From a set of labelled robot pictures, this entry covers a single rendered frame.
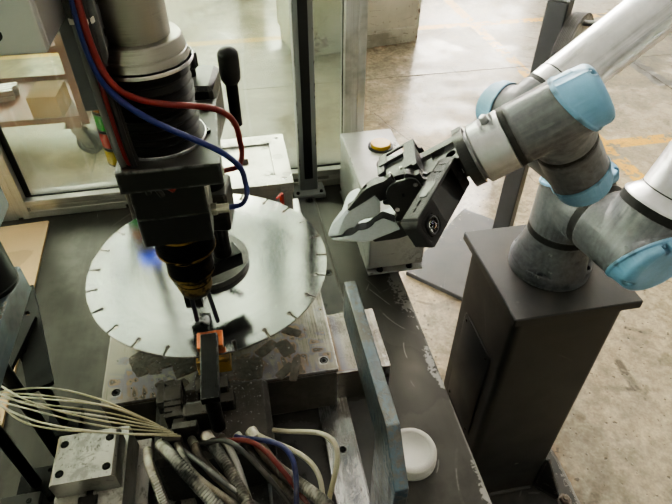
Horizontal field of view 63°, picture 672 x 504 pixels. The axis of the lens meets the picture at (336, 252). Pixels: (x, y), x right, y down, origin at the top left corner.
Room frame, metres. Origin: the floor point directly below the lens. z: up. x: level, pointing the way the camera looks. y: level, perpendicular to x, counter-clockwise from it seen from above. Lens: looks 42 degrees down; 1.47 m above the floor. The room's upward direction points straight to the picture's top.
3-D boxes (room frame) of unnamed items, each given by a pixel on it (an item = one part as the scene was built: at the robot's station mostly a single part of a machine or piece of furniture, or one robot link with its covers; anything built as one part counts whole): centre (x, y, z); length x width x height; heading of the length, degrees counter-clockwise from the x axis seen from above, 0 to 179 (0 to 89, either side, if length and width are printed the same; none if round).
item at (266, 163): (0.91, 0.18, 0.82); 0.18 x 0.18 x 0.15; 11
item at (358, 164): (0.90, -0.09, 0.82); 0.28 x 0.11 x 0.15; 11
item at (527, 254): (0.78, -0.41, 0.80); 0.15 x 0.15 x 0.10
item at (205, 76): (0.50, 0.14, 1.17); 0.06 x 0.05 x 0.20; 2
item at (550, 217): (0.78, -0.41, 0.91); 0.13 x 0.12 x 0.14; 22
